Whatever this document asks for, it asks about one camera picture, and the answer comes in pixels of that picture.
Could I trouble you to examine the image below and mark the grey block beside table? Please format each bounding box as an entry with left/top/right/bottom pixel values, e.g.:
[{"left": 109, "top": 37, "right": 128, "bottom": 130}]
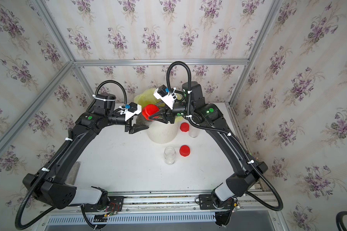
[{"left": 65, "top": 161, "right": 81, "bottom": 185}]

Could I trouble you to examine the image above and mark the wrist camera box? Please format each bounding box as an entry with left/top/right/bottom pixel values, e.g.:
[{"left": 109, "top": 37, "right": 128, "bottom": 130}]
[
  {"left": 153, "top": 85, "right": 177, "bottom": 110},
  {"left": 119, "top": 102, "right": 142, "bottom": 121}
]

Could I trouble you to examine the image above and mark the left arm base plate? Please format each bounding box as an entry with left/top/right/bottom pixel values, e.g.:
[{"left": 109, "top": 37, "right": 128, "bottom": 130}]
[{"left": 85, "top": 196, "right": 125, "bottom": 215}]

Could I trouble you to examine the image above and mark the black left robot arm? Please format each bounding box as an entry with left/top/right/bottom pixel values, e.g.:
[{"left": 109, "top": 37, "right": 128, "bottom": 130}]
[{"left": 14, "top": 80, "right": 145, "bottom": 230}]

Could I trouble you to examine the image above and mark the aluminium rail frame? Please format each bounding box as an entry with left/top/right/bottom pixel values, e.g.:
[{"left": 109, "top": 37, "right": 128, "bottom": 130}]
[{"left": 49, "top": 190, "right": 277, "bottom": 215}]

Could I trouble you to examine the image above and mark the white trash bin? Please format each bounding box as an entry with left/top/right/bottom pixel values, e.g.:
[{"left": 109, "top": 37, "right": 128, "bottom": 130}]
[{"left": 147, "top": 121, "right": 179, "bottom": 144}]

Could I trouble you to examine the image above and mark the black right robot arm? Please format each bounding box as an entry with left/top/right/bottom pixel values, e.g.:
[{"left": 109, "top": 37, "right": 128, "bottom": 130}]
[{"left": 146, "top": 61, "right": 283, "bottom": 211}]

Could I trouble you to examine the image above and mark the red jar lid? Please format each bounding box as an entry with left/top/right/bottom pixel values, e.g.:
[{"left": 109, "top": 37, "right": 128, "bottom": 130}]
[
  {"left": 180, "top": 122, "right": 190, "bottom": 132},
  {"left": 179, "top": 145, "right": 190, "bottom": 157}
]

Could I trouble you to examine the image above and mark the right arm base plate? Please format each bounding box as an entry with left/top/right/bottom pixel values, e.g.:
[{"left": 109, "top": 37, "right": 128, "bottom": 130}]
[{"left": 195, "top": 194, "right": 238, "bottom": 210}]

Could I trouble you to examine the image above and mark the red-lid tea jar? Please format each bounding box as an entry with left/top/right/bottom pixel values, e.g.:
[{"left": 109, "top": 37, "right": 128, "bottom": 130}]
[
  {"left": 164, "top": 147, "right": 176, "bottom": 165},
  {"left": 136, "top": 104, "right": 160, "bottom": 127},
  {"left": 189, "top": 125, "right": 200, "bottom": 138}
]

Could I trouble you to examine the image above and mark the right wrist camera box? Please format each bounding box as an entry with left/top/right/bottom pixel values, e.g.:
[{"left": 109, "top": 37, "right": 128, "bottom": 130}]
[{"left": 153, "top": 85, "right": 177, "bottom": 110}]

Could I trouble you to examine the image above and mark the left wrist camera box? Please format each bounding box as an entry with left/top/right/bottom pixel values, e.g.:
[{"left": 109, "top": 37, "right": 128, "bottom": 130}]
[{"left": 119, "top": 102, "right": 142, "bottom": 121}]

